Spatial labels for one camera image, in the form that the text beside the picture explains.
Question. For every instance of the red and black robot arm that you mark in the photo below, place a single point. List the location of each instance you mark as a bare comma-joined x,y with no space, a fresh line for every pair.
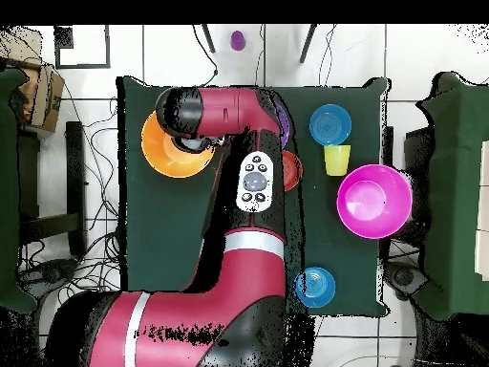
229,111

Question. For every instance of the cardboard box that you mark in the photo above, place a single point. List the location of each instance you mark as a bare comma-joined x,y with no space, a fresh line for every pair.
46,99

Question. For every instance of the black stand base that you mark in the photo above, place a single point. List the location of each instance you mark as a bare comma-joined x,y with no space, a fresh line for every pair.
49,273
405,278

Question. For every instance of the green cloth side table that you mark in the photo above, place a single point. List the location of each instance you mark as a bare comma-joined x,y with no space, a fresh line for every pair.
7,191
458,191

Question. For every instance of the purple plastic cup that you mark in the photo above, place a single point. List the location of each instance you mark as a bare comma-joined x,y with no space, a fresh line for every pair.
237,41

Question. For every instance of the black tripod leg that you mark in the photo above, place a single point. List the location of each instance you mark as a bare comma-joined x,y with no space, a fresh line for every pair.
308,43
208,38

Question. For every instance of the orange plastic bowl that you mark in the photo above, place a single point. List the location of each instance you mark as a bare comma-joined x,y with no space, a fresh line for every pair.
160,156

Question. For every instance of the yellow plastic cup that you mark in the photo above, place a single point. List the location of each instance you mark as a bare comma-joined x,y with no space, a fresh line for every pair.
337,160

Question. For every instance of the black square frame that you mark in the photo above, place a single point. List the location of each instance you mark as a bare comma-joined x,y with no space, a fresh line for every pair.
108,46

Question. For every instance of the purple plastic bowl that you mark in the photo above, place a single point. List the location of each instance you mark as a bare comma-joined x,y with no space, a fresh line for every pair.
284,126

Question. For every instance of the blue plastic bowl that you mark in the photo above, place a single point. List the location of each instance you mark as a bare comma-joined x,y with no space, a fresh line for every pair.
330,125
317,288

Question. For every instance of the pink plastic bowl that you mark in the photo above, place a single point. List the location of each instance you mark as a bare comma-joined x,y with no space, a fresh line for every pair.
374,202

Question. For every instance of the white box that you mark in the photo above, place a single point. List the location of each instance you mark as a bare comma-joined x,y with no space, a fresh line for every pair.
483,229

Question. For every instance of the red plastic bowl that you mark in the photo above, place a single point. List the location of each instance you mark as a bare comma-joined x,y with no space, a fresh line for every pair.
293,170

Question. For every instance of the black chair frame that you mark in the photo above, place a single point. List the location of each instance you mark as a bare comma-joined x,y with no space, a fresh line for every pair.
74,172

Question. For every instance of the dark green table cloth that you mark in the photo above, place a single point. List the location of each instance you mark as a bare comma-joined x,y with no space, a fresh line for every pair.
172,229

